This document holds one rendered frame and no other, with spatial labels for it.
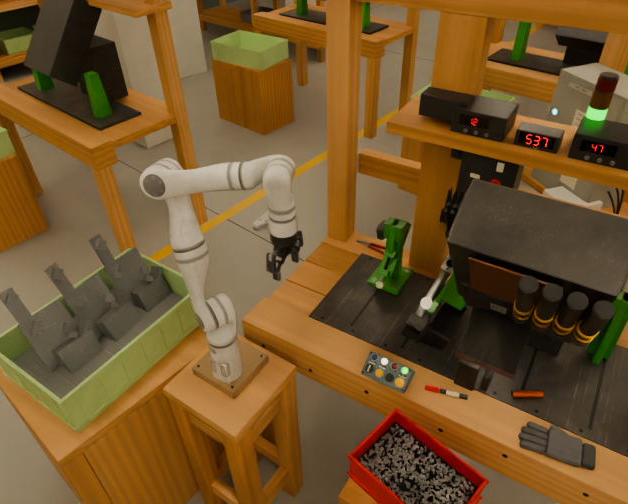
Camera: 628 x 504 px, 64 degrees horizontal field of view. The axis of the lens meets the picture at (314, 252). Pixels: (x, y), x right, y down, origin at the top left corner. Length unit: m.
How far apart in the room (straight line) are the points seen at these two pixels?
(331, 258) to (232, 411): 0.78
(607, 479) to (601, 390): 0.30
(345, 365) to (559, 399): 0.66
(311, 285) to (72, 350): 0.88
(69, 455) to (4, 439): 1.22
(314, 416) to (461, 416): 1.17
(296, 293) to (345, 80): 0.80
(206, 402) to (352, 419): 1.10
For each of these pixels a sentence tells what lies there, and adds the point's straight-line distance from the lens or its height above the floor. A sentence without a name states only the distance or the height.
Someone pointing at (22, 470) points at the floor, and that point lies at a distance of 2.90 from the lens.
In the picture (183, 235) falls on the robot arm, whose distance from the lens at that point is 1.40.
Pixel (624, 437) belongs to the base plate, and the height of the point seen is 0.90.
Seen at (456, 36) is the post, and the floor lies 1.79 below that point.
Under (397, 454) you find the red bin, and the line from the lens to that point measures 1.57.
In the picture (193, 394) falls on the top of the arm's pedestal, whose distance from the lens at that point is 1.76.
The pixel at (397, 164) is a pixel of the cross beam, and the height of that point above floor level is 1.27.
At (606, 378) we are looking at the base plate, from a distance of 1.90.
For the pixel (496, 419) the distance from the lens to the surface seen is 1.67.
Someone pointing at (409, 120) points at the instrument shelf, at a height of 1.54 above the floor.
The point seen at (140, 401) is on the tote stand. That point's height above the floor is 0.78.
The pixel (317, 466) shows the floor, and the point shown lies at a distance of 2.54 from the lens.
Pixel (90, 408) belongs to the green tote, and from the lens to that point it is 1.85.
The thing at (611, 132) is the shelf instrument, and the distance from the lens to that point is 1.61.
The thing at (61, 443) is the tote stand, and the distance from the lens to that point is 1.88.
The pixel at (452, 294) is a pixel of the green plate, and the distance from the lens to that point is 1.62.
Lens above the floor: 2.25
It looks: 39 degrees down
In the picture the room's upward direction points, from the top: 2 degrees counter-clockwise
